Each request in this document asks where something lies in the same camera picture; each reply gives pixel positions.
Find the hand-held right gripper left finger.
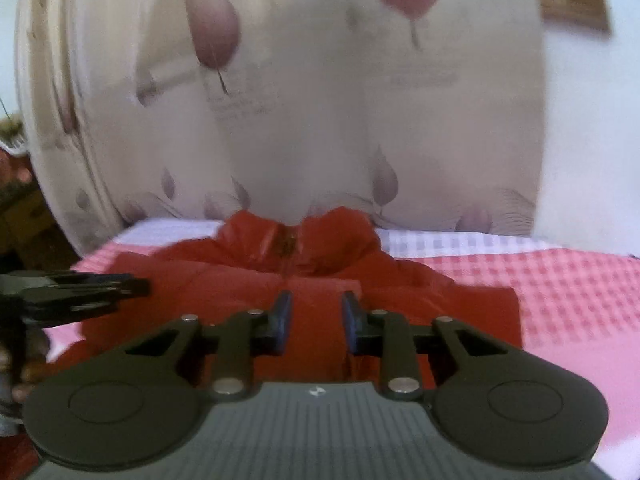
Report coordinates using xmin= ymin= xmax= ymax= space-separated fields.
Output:
xmin=122 ymin=290 xmax=294 ymax=402

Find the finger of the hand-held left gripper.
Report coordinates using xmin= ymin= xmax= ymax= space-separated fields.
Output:
xmin=47 ymin=271 xmax=152 ymax=299
xmin=42 ymin=292 xmax=125 ymax=326

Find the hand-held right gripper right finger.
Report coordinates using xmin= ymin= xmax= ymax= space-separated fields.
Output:
xmin=341 ymin=290 xmax=507 ymax=403

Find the red puffer jacket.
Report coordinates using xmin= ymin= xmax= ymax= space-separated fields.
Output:
xmin=50 ymin=205 xmax=523 ymax=392

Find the person's left hand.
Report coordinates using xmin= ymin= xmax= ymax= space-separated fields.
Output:
xmin=0 ymin=329 xmax=53 ymax=433

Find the brown wooden cabinet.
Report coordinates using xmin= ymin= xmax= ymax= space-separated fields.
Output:
xmin=0 ymin=155 xmax=68 ymax=273

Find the pink checked bed sheet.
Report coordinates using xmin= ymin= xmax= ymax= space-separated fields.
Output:
xmin=45 ymin=217 xmax=640 ymax=467

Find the leaf print cream curtain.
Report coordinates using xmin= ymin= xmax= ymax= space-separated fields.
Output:
xmin=15 ymin=0 xmax=548 ymax=257

